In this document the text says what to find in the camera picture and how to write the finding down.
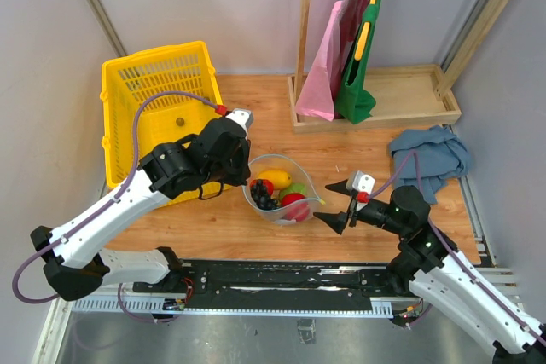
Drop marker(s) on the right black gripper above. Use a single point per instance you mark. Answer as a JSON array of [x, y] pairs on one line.
[[337, 221]]

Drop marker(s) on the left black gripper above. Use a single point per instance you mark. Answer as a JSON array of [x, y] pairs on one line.
[[244, 171]]

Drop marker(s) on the green cabbage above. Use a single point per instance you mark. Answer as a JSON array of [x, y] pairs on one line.
[[296, 187]]

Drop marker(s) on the red pomegranate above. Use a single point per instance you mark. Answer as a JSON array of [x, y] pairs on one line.
[[295, 207]]

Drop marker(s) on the black grape bunch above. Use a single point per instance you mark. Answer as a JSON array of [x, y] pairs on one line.
[[261, 198]]

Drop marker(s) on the red apple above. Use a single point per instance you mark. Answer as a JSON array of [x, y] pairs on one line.
[[269, 186]]

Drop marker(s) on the orange yellow mango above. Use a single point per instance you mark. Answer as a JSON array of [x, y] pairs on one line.
[[280, 179]]

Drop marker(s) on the clear zip top bag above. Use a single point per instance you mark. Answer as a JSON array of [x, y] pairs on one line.
[[277, 161]]

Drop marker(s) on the yellow plastic basket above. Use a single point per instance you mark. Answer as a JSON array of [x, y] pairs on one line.
[[128, 81]]

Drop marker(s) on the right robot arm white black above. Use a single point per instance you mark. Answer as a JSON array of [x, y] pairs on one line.
[[430, 266]]

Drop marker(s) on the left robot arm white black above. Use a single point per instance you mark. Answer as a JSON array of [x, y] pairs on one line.
[[77, 261]]

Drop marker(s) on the green hanging bag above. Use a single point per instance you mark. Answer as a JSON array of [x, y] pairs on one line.
[[353, 102]]

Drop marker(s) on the pink hanging bag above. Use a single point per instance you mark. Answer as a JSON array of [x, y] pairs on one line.
[[322, 83]]

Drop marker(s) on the dark red hanging bag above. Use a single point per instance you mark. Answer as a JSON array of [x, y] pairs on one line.
[[350, 19]]

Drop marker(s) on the blue crumpled cloth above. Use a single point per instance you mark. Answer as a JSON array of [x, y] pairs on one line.
[[441, 155]]

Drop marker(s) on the wooden rack tray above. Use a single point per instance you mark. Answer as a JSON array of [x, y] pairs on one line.
[[407, 96]]

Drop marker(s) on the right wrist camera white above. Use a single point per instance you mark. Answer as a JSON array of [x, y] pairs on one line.
[[360, 186]]

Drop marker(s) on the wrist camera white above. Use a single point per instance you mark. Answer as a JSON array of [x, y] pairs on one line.
[[360, 186], [242, 117]]

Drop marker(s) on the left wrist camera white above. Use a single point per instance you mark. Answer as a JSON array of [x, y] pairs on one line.
[[242, 117]]

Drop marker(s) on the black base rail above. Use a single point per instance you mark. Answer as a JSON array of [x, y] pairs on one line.
[[283, 288]]

